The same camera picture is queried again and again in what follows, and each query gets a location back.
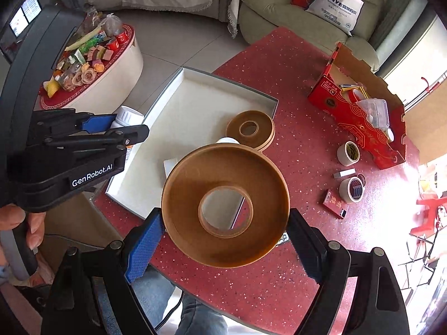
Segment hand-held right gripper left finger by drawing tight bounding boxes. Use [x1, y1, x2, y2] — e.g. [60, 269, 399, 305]
[40, 209, 166, 335]

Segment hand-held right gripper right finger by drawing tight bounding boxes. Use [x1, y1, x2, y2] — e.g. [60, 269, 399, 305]
[287, 209, 411, 335]

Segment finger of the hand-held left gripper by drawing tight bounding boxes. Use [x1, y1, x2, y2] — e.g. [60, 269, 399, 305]
[45, 125, 150, 150]
[31, 109, 117, 143]

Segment white pill bottle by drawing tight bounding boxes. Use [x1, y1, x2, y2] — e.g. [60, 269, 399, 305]
[109, 106, 145, 163]

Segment red card box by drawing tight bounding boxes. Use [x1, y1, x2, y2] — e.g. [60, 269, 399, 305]
[323, 188, 349, 220]

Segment brown ring-shaped disc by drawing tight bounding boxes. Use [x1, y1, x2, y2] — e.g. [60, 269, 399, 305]
[225, 110, 276, 153]
[161, 143, 291, 269]

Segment white tray with grey rim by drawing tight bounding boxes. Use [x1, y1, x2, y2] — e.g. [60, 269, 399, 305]
[105, 67, 279, 221]

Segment white rectangular block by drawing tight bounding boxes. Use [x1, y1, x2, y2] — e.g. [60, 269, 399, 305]
[333, 168, 357, 181]

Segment person's left hand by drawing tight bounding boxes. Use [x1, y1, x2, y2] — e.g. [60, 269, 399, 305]
[0, 204, 46, 250]

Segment round white coffee table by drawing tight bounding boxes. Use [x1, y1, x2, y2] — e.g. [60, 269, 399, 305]
[39, 24, 144, 113]

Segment tape roll with blue label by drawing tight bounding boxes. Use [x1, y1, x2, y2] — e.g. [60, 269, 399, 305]
[339, 177, 366, 204]

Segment pile of snacks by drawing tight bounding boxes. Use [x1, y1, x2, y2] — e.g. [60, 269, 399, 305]
[44, 7, 123, 98]

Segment person's blue jeans leg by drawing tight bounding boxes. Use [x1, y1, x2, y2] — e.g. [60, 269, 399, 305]
[132, 264, 229, 335]

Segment tape roll with yellow label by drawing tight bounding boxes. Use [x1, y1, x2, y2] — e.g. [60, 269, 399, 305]
[336, 141, 361, 167]

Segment black folding chair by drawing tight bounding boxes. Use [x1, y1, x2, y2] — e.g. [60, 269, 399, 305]
[397, 232, 442, 291]

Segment red plastic stool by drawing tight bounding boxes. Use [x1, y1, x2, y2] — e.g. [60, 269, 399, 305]
[409, 195, 447, 242]

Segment bright screen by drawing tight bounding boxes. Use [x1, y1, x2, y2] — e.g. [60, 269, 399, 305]
[8, 0, 43, 38]

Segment red cardboard box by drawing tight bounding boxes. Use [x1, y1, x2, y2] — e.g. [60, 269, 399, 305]
[307, 41, 408, 170]

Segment clear plastic container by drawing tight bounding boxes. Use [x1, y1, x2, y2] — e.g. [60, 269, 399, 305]
[355, 98, 390, 128]

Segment yellow plastic tool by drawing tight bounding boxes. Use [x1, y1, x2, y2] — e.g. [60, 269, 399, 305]
[339, 83, 371, 102]

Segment brown cardboard sheet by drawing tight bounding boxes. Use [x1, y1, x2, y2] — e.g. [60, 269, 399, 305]
[403, 99, 447, 152]

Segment beige green sofa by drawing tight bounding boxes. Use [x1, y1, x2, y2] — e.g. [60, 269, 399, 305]
[239, 0, 383, 74]

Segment white printed pillow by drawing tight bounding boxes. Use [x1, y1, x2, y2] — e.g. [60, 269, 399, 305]
[305, 0, 364, 38]

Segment black cable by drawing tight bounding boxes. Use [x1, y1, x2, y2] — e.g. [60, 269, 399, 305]
[154, 295, 186, 330]

